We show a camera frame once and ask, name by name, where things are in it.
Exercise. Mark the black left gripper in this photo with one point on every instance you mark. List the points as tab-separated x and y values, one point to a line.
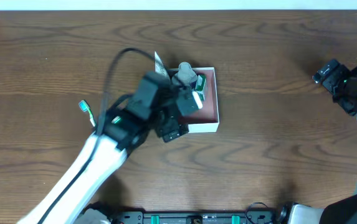
172	90

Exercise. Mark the white Pantene tube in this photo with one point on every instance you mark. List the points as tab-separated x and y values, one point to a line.
159	66

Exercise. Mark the green white soap box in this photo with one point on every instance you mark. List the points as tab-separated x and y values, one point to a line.
201	86

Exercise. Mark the green toothbrush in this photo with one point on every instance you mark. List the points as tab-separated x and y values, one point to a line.
85	107

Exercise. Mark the Colgate toothpaste tube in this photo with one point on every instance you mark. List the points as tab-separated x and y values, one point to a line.
197	99

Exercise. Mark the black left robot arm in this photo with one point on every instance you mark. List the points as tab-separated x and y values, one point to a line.
120	129

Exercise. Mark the white box pink interior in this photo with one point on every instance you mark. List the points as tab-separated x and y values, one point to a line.
205	120

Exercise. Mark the black mounting rail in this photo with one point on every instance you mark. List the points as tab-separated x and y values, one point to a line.
253	215

